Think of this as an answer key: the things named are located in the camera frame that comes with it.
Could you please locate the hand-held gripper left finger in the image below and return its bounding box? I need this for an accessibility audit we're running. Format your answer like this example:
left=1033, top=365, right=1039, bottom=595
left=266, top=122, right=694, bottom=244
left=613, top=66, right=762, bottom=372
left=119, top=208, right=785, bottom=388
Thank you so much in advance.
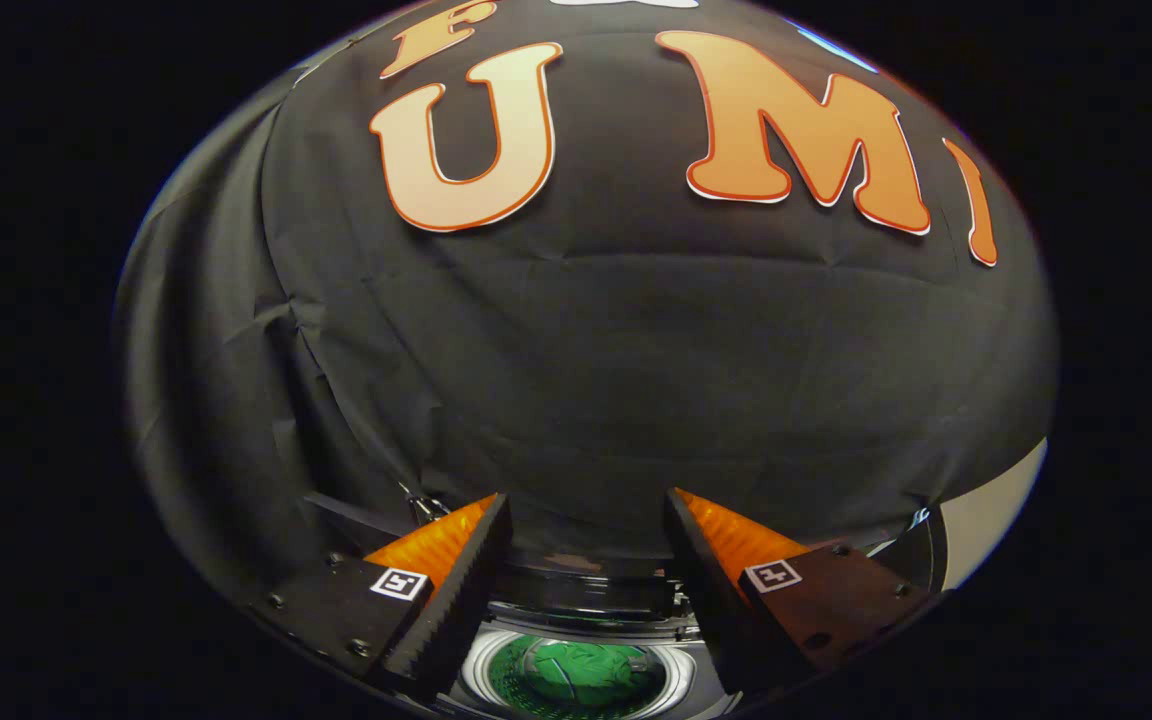
left=249, top=492, right=514, bottom=703

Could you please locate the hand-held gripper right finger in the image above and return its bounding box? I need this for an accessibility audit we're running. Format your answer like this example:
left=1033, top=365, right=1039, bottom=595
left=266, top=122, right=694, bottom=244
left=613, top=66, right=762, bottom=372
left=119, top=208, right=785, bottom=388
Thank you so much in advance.
left=662, top=487, right=939, bottom=701

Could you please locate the small washing machine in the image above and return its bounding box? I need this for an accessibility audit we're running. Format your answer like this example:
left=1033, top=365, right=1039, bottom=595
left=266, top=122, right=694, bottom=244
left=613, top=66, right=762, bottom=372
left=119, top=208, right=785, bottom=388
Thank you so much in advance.
left=446, top=600, right=737, bottom=720

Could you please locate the green polo shirt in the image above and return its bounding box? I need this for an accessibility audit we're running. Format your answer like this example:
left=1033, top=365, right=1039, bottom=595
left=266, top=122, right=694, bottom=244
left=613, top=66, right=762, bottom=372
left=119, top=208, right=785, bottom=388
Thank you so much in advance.
left=491, top=637, right=667, bottom=717

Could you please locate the black backdrop cloth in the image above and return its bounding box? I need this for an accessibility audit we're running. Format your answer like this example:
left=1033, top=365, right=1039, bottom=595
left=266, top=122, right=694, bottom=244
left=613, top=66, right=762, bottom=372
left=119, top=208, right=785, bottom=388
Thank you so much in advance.
left=114, top=0, right=1057, bottom=601

